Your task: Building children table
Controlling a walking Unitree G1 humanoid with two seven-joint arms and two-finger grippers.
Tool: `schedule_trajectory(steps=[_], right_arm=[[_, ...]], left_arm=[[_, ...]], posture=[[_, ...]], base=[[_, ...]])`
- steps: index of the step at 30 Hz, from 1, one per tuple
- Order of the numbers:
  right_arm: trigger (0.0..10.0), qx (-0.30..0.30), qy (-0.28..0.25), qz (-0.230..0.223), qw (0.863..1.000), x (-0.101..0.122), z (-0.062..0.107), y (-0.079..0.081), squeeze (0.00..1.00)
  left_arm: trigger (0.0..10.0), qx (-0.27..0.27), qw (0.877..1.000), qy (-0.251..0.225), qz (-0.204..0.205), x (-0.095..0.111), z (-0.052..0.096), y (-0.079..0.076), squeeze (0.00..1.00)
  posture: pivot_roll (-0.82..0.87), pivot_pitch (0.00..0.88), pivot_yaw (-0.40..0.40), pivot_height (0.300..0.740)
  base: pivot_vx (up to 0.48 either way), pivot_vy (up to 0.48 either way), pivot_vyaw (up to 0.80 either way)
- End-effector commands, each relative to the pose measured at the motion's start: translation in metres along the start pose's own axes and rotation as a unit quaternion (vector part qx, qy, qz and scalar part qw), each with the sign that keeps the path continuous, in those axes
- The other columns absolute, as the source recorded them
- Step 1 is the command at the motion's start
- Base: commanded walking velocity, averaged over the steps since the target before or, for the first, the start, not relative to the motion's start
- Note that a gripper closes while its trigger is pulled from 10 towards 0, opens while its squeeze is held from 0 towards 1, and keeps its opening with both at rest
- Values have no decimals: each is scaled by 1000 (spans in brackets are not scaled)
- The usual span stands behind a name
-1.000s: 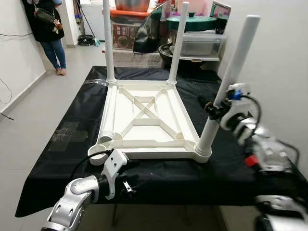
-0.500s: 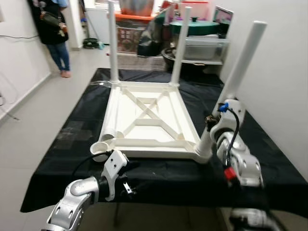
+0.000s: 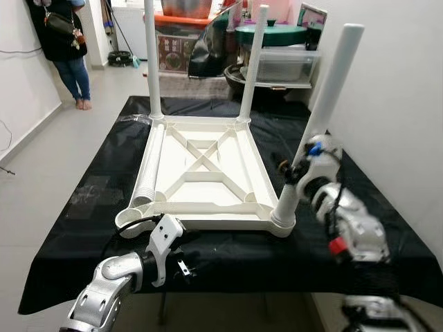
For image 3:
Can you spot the clear plastic storage container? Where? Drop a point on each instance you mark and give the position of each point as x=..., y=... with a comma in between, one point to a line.
x=291, y=66

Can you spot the black tablecloth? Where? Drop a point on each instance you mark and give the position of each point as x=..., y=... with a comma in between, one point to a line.
x=277, y=263

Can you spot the shiny black bag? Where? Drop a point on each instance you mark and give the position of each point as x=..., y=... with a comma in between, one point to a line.
x=208, y=48

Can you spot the steel cooking pot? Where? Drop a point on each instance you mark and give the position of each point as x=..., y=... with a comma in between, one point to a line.
x=185, y=7

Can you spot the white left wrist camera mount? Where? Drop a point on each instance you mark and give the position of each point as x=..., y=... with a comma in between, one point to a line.
x=166, y=238

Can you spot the black wok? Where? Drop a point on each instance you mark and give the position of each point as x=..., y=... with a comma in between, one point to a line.
x=235, y=77

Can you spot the white chest freezer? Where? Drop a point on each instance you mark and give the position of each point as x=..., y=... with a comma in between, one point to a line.
x=131, y=24

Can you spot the translucent pink plastic container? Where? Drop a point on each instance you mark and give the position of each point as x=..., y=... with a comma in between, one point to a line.
x=277, y=8

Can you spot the green pot lid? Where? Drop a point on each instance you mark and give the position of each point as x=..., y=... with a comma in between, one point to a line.
x=273, y=34

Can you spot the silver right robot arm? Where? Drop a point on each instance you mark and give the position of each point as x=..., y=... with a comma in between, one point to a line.
x=356, y=232

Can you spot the clear tape cross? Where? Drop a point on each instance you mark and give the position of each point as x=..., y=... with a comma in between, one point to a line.
x=93, y=194

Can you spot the orange-lidded storage box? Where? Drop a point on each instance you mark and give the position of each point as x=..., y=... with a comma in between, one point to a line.
x=176, y=52

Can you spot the framed picture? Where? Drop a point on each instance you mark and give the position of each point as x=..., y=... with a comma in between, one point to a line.
x=311, y=15

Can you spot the person in black apron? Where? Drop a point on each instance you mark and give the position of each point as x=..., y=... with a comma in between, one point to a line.
x=62, y=55

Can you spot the white plastic table top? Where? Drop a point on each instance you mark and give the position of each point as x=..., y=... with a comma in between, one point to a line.
x=201, y=194

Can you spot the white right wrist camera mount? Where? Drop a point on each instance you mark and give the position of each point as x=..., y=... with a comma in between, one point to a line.
x=322, y=166

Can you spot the black crossbody bag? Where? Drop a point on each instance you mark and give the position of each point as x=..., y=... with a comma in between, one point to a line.
x=62, y=26

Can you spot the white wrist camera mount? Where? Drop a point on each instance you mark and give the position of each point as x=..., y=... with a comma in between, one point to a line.
x=322, y=166
x=166, y=238

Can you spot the clear tape strip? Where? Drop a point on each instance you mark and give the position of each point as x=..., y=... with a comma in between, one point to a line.
x=135, y=119

